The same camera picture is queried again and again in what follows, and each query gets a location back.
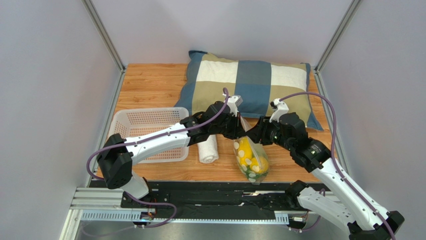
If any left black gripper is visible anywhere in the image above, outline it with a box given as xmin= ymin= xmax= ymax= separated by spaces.
xmin=209 ymin=111 xmax=246 ymax=141

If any clear zip top bag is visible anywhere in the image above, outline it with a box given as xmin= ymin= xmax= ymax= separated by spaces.
xmin=233 ymin=136 xmax=270 ymax=185

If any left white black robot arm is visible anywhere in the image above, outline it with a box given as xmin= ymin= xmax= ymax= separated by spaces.
xmin=95 ymin=101 xmax=246 ymax=200

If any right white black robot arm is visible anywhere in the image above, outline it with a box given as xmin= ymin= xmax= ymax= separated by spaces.
xmin=246 ymin=113 xmax=405 ymax=240

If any yellow fake corn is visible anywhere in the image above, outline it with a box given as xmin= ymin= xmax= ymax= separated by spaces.
xmin=236 ymin=137 xmax=253 ymax=166

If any yellow fake lemon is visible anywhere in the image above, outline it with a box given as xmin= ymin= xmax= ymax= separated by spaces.
xmin=250 ymin=156 xmax=269 ymax=175

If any green white fake cabbage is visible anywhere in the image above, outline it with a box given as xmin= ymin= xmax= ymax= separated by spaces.
xmin=239 ymin=165 xmax=268 ymax=185

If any rolled white towel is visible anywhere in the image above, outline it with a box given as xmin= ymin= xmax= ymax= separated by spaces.
xmin=197 ymin=135 xmax=219 ymax=164

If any checkered blue beige pillow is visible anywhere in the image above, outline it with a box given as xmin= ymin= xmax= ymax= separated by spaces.
xmin=175 ymin=50 xmax=323 ymax=131

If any white perforated plastic basket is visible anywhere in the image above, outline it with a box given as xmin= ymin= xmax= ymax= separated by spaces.
xmin=108 ymin=107 xmax=189 ymax=164

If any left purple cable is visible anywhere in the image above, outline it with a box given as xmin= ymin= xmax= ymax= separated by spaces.
xmin=86 ymin=87 xmax=231 ymax=229

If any purple cable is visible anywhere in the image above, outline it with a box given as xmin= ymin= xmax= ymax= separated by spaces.
xmin=86 ymin=87 xmax=231 ymax=229
xmin=277 ymin=91 xmax=389 ymax=240

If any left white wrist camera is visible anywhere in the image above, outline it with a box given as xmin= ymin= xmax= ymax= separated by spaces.
xmin=225 ymin=95 xmax=243 ymax=117

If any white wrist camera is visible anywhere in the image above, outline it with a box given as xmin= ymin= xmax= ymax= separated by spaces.
xmin=269 ymin=98 xmax=289 ymax=123
xmin=225 ymin=95 xmax=243 ymax=117

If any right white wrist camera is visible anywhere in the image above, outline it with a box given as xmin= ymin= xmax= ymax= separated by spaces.
xmin=269 ymin=98 xmax=289 ymax=123

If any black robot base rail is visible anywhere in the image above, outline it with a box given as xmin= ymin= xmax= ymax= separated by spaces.
xmin=79 ymin=179 xmax=354 ymax=231

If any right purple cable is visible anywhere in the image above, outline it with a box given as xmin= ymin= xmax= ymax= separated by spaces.
xmin=277 ymin=91 xmax=389 ymax=240

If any right aluminium frame post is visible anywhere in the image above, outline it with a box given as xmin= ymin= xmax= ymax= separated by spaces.
xmin=314 ymin=0 xmax=363 ymax=175

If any aluminium frame post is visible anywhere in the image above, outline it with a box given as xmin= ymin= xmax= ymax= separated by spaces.
xmin=314 ymin=0 xmax=363 ymax=175
xmin=81 ymin=0 xmax=126 ymax=73

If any left aluminium frame post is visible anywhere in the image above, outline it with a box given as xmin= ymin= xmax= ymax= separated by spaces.
xmin=81 ymin=0 xmax=126 ymax=73

